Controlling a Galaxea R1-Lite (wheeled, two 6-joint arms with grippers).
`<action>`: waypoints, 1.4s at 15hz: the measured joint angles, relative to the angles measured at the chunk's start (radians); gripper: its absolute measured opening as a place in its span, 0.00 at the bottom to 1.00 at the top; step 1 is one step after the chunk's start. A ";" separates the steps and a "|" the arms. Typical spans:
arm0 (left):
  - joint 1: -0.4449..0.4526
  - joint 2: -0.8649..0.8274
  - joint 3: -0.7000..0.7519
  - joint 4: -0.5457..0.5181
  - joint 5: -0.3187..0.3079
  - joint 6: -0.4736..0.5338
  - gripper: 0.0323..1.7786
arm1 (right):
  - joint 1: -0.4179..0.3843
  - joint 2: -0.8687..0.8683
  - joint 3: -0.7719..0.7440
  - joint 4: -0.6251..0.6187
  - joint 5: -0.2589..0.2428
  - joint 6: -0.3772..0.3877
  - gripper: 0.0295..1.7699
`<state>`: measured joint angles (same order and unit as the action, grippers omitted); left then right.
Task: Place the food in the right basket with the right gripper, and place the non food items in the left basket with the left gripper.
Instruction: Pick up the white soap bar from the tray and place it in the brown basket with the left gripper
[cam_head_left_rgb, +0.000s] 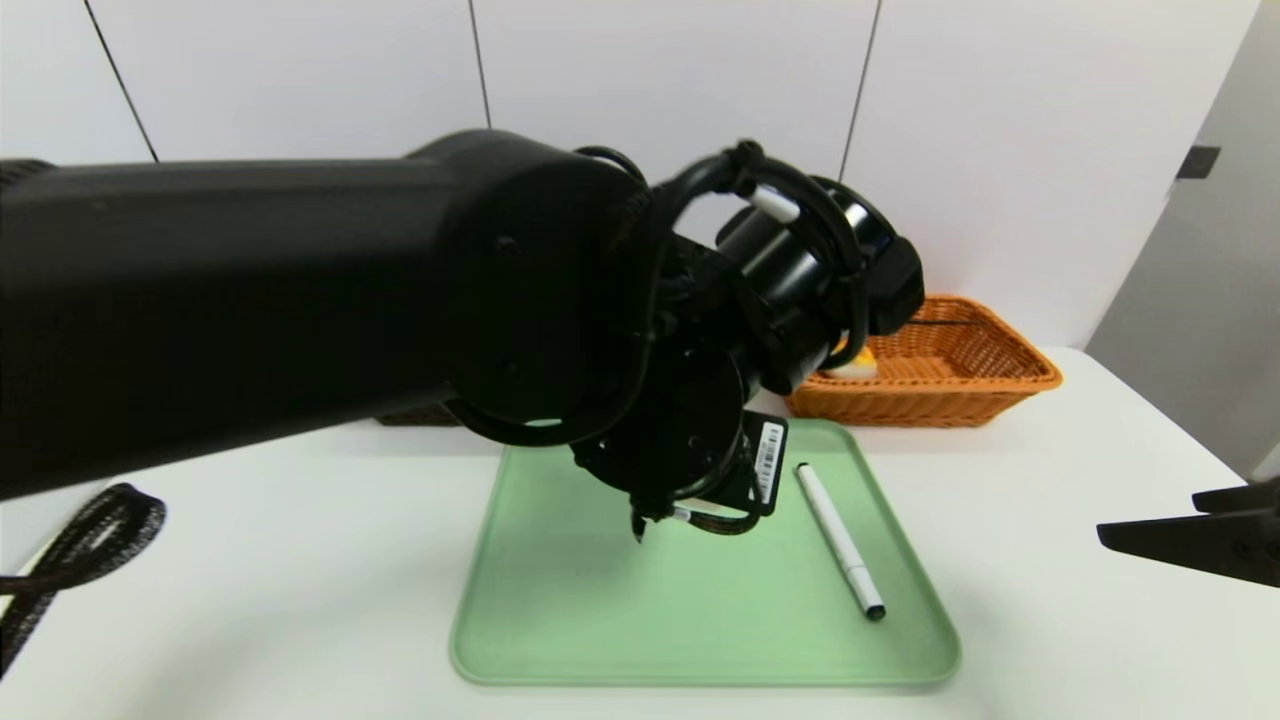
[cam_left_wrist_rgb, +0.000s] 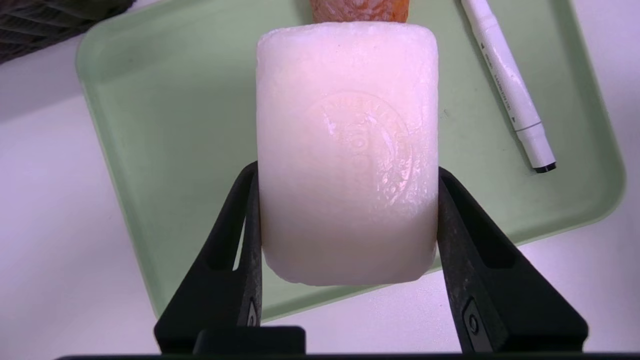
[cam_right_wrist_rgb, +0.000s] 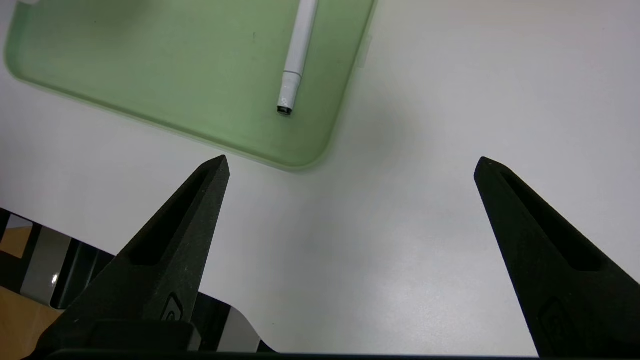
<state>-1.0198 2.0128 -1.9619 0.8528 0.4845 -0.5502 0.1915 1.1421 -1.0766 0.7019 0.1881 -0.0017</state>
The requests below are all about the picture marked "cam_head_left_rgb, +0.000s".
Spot orange wicker basket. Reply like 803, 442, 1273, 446
785, 293, 1063, 429

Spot light green plastic tray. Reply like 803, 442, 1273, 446
450, 418, 963, 689

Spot white marker pen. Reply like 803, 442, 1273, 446
796, 462, 888, 622

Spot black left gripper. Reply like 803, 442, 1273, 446
701, 409, 789, 517

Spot braided cable with white label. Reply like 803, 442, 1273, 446
0, 483, 167, 681

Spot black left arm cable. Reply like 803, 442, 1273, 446
575, 140, 871, 371

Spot dark brown wicker basket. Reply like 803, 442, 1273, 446
376, 403, 463, 428

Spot orange and white egg bun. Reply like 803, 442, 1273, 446
825, 340, 881, 381

